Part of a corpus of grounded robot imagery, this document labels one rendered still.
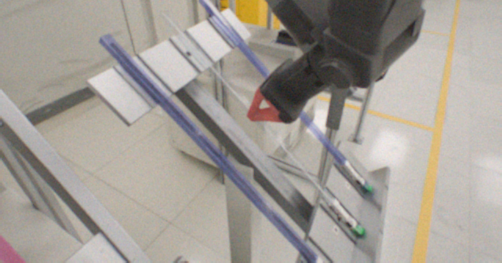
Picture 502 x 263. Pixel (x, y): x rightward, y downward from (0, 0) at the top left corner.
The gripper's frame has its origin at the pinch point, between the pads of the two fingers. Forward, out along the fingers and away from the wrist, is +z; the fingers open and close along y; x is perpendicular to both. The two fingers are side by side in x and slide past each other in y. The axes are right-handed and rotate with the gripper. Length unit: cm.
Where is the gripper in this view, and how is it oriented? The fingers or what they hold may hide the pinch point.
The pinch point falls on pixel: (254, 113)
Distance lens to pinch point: 48.3
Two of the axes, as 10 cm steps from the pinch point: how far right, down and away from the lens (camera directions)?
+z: -6.1, 4.1, 6.7
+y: -4.3, 5.4, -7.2
